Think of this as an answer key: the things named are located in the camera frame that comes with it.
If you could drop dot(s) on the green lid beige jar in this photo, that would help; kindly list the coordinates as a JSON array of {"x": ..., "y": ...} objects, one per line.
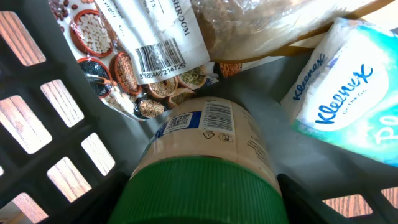
[{"x": 205, "y": 164}]

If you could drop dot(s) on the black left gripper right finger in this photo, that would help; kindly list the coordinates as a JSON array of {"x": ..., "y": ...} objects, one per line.
[{"x": 304, "y": 207}]

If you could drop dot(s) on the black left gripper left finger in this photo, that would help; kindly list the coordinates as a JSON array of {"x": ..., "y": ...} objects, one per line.
[{"x": 95, "y": 206}]

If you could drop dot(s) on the teal Kleenex tissue pack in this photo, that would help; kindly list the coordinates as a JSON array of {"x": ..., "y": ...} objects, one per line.
[{"x": 346, "y": 95}]

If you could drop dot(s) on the brown Pantree mushroom bag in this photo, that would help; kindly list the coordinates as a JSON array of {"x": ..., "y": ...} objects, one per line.
[{"x": 244, "y": 30}]

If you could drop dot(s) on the mixed beans printed bag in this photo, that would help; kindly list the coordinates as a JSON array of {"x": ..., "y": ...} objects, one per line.
[{"x": 144, "y": 57}]

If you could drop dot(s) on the grey plastic mesh basket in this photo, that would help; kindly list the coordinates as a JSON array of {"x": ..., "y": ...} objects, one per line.
[{"x": 90, "y": 142}]

